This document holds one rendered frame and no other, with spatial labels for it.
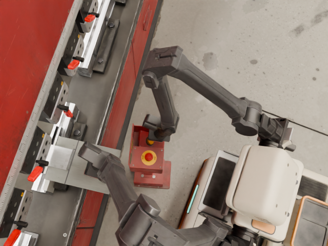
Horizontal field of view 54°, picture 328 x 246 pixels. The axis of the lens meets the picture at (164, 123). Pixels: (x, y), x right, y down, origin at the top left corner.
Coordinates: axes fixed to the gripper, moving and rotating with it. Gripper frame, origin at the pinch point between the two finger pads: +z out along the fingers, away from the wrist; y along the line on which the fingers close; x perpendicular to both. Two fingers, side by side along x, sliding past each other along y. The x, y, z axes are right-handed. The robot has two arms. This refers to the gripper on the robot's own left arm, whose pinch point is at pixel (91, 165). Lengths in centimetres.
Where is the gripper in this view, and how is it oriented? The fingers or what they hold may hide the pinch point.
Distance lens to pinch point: 129.7
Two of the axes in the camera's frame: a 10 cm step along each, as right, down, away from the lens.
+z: -5.1, 1.7, 8.4
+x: 8.3, 3.5, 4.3
